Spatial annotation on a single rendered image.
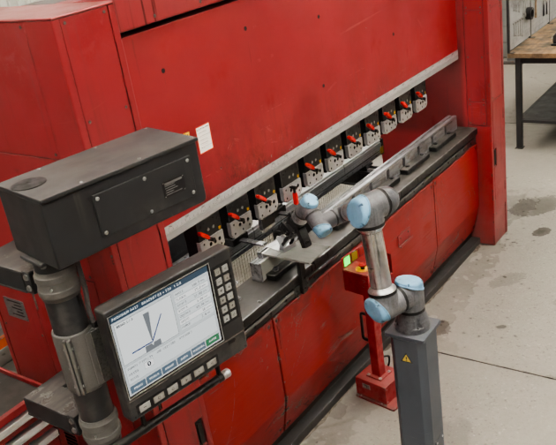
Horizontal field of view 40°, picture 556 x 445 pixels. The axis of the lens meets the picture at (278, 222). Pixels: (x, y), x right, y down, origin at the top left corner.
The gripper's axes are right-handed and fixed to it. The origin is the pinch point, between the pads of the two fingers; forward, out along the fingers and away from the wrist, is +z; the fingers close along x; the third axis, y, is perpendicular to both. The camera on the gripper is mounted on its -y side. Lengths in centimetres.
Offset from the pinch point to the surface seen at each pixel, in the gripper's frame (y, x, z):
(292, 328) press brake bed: -29.1, 10.4, 23.7
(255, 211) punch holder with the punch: 17.7, 10.7, -13.1
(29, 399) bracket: -14, 145, -38
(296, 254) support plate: -7.2, 2.6, -4.8
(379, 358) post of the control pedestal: -63, -36, 48
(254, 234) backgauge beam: 22.9, -10.4, 27.6
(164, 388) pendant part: -42, 121, -71
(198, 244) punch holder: 13, 50, -20
